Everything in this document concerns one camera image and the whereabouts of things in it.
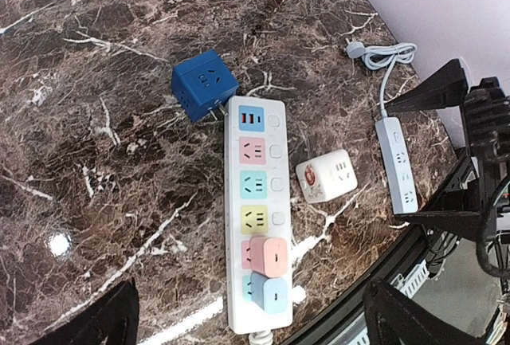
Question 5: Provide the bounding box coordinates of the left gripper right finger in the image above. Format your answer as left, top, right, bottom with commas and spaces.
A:
363, 278, 485, 345

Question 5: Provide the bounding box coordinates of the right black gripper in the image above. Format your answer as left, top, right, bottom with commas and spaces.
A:
386, 58, 509, 241

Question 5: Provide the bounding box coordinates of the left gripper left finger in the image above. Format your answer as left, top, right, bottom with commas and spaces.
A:
33, 279, 139, 345

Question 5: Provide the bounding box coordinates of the light blue power strip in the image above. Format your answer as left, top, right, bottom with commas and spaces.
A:
375, 117, 418, 214

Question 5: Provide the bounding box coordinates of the light blue plug adapter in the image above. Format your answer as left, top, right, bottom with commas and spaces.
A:
249, 272, 288, 315

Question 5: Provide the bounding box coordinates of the white cube socket adapter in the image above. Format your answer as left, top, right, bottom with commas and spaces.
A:
296, 149, 358, 204

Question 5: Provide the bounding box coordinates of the pink plug adapter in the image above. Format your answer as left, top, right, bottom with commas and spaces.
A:
249, 237, 288, 278

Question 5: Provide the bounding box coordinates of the white multicolour power strip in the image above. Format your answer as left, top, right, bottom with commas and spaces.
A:
224, 96, 293, 335

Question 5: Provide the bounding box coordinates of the dark blue cube socket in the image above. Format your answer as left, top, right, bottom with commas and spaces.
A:
171, 50, 239, 123

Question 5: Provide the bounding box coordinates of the white slotted cable duct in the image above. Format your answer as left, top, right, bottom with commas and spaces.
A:
336, 260, 430, 345

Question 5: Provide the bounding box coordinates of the black front table rail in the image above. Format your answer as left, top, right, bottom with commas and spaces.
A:
275, 157, 485, 344

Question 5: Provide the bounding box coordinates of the white coiled cable with plug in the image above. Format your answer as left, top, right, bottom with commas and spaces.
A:
249, 331, 276, 345

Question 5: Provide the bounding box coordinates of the light blue power cable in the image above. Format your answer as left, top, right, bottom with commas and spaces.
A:
344, 38, 418, 120

